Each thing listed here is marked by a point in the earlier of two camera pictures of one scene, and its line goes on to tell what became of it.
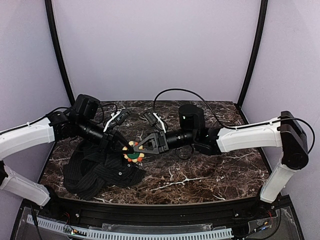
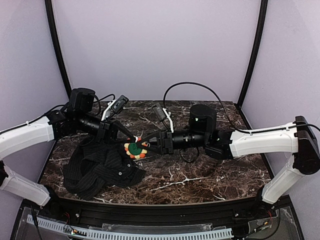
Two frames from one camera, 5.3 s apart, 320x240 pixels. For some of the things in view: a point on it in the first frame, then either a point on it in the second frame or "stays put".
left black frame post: (55, 41) stays put
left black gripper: (110, 139) -> (106, 130)
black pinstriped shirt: (91, 168) stays put
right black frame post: (261, 27) stays put
